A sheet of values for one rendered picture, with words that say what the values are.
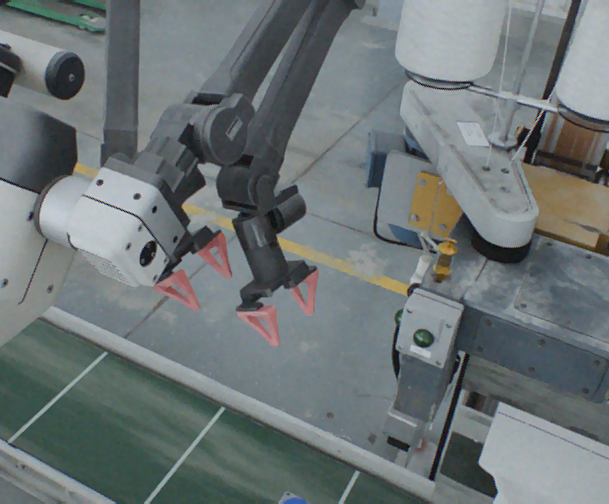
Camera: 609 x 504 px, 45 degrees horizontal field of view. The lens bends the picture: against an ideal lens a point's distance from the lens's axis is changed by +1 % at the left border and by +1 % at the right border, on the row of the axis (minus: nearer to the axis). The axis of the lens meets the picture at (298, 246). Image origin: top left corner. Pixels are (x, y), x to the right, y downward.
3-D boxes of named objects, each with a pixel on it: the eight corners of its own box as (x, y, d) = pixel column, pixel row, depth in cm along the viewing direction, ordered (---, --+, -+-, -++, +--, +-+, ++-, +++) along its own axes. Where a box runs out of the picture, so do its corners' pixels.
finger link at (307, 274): (333, 307, 119) (314, 257, 116) (309, 330, 114) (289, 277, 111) (302, 308, 123) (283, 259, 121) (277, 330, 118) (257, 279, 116)
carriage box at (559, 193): (436, 323, 145) (470, 190, 127) (482, 240, 170) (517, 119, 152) (560, 370, 137) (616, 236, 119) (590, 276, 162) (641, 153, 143)
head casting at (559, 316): (388, 408, 121) (419, 269, 104) (435, 323, 139) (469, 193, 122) (570, 488, 111) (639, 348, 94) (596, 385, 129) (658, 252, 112)
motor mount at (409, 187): (373, 221, 150) (384, 153, 140) (385, 207, 155) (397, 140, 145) (507, 268, 141) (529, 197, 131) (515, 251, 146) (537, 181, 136)
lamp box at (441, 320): (394, 349, 107) (404, 304, 102) (405, 332, 111) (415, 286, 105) (442, 369, 105) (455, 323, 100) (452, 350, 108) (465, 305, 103)
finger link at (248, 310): (310, 329, 114) (289, 277, 111) (283, 354, 109) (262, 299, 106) (278, 329, 118) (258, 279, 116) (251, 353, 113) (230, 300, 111)
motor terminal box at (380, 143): (362, 199, 150) (369, 150, 143) (361, 174, 158) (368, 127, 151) (401, 203, 150) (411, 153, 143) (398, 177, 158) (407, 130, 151)
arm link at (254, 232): (221, 218, 110) (246, 214, 106) (250, 200, 115) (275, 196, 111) (237, 258, 112) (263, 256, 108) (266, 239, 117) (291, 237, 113)
